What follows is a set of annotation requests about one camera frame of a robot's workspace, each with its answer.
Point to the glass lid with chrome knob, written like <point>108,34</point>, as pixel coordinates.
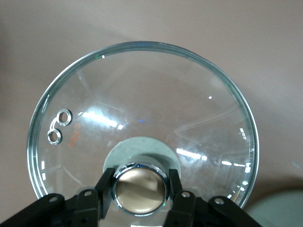
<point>146,99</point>

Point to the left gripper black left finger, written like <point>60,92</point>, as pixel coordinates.
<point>87,205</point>

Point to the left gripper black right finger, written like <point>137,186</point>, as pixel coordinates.
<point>187,208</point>

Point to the grey-green round container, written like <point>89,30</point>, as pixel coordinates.
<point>279,210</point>

